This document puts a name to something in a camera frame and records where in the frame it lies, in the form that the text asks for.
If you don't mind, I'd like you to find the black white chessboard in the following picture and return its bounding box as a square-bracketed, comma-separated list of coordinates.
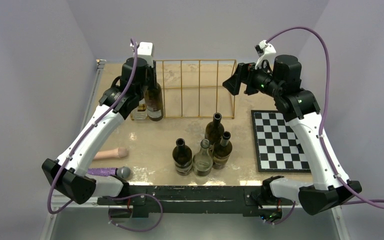
[250, 110, 311, 173]

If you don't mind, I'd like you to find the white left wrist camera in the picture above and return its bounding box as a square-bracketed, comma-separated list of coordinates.
[137, 41, 154, 67]

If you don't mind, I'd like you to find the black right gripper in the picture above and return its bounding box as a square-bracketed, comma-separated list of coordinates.
[223, 59, 283, 98]

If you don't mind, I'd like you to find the dark brown bottle front left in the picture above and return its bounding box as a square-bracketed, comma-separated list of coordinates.
[172, 138, 193, 176]

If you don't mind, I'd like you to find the clear glass bottle front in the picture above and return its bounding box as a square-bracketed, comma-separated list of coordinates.
[192, 139, 213, 177]

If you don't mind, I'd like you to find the beige toy microphone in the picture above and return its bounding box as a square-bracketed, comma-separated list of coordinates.
[93, 147, 129, 161]

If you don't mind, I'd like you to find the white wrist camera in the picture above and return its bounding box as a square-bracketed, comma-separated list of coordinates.
[137, 41, 154, 67]
[254, 40, 277, 70]

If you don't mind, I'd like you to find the green bottle silver foil neck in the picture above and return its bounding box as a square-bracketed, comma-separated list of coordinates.
[212, 131, 233, 170]

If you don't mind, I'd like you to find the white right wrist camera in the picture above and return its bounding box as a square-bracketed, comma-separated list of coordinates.
[254, 40, 277, 70]

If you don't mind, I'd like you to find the green wine bottle silver neck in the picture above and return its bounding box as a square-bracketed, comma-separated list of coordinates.
[144, 83, 164, 122]

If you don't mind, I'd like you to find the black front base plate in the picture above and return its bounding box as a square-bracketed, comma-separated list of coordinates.
[97, 185, 283, 221]

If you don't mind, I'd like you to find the aluminium table edge rail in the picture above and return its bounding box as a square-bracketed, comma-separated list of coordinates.
[39, 59, 107, 240]

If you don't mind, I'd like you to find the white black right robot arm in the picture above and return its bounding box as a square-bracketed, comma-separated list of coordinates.
[222, 54, 362, 216]

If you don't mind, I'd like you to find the purple glitter microphone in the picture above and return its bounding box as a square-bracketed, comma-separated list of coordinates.
[87, 166, 132, 179]

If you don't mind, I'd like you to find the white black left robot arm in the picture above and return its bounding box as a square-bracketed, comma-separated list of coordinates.
[41, 57, 156, 205]

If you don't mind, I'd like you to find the gold wire wine rack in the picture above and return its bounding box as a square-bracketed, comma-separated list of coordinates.
[156, 59, 237, 119]

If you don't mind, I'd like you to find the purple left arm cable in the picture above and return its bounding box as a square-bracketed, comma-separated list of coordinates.
[47, 37, 164, 233]

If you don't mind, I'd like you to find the clear liquor bottle black cap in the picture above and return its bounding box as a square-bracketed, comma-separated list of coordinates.
[131, 99, 148, 121]

